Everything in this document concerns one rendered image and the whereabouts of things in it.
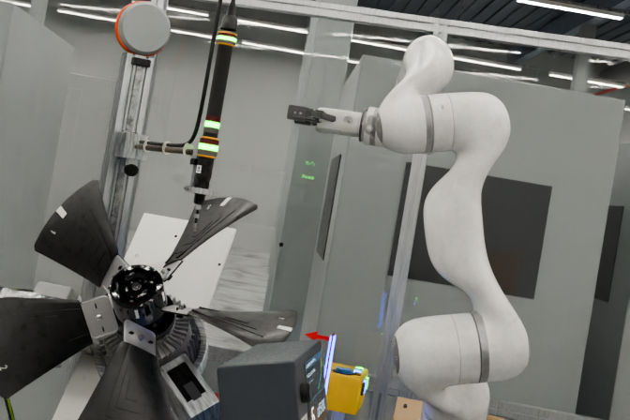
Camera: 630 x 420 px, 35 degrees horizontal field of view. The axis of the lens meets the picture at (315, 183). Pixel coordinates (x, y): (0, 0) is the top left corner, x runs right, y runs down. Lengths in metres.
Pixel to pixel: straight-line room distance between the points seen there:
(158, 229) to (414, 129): 1.17
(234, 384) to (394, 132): 0.54
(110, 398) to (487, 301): 0.83
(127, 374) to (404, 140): 0.83
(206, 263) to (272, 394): 1.25
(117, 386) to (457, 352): 0.77
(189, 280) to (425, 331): 1.02
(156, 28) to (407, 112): 1.38
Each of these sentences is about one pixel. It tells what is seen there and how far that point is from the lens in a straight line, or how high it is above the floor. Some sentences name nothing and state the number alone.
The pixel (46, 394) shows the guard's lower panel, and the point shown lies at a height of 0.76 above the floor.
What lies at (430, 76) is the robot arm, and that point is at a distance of 1.75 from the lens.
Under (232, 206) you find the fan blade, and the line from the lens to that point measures 2.38.
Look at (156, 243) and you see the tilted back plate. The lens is 2.66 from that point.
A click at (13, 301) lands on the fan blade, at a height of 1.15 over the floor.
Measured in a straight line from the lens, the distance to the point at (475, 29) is 2.92.
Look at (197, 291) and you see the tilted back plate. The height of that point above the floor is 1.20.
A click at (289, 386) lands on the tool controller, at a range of 1.37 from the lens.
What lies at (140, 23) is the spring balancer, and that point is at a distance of 2.92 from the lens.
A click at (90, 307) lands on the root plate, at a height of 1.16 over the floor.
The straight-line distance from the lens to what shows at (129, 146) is 2.78.
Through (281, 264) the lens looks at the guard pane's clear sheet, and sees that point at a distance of 2.93.
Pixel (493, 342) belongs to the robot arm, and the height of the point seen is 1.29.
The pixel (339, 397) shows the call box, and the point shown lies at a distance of 2.43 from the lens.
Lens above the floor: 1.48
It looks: 1 degrees up
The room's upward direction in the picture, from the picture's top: 10 degrees clockwise
